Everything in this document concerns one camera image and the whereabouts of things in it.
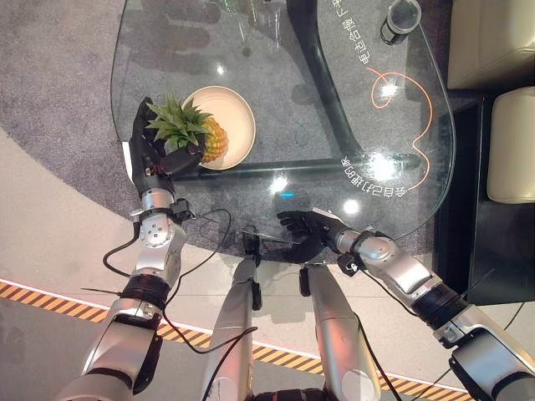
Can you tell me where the black cylindrical cup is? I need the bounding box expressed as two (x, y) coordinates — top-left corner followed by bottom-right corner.
(380, 0), (421, 45)

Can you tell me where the yellow black hazard tape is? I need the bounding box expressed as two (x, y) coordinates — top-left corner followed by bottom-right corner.
(0, 280), (476, 401)

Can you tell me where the pineapple with green crown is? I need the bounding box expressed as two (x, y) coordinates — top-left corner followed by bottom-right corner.
(145, 92), (229, 165)

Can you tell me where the beige cushioned stool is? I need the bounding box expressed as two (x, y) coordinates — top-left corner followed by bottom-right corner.
(487, 85), (535, 205)

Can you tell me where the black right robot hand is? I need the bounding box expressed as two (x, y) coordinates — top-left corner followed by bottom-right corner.
(277, 207), (350, 265)

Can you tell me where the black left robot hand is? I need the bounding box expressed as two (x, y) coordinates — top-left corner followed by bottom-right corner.
(128, 96), (202, 196)

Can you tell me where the silver left robot leg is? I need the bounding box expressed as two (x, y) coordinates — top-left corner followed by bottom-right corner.
(199, 233), (264, 401)

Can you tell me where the beige sofa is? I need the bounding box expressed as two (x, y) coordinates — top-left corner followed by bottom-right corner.
(446, 0), (535, 91)

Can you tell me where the grey carpet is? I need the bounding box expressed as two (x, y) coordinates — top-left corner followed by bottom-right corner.
(0, 0), (482, 268)

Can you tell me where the silver robot leg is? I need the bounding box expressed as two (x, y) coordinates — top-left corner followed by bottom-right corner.
(199, 233), (264, 401)
(298, 261), (382, 401)

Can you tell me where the cream round plate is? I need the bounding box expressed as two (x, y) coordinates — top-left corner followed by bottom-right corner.
(181, 85), (257, 171)

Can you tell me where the silver right robot leg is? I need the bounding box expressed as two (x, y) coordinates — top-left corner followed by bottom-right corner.
(298, 261), (382, 401)

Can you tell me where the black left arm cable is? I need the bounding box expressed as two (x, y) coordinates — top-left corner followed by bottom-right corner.
(102, 207), (259, 355)

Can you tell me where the black curved table frame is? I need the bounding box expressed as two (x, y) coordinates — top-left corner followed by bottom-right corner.
(171, 0), (422, 181)

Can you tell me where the glass table top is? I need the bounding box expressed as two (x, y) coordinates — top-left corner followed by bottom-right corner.
(110, 0), (456, 265)

